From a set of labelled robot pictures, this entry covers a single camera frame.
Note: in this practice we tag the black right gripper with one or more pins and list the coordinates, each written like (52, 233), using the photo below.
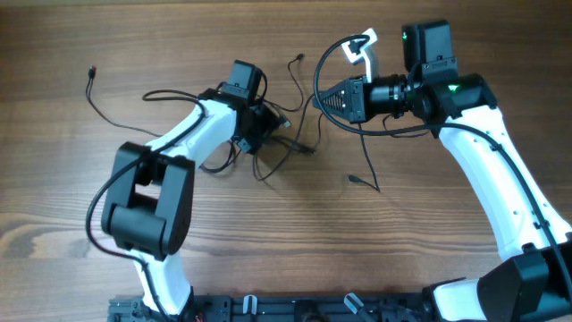
(357, 109)

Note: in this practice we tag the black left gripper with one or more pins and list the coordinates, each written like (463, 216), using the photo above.
(269, 120)

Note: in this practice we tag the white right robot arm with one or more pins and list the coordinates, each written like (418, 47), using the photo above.
(533, 280)

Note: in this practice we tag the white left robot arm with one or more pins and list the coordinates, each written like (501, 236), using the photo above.
(148, 199)

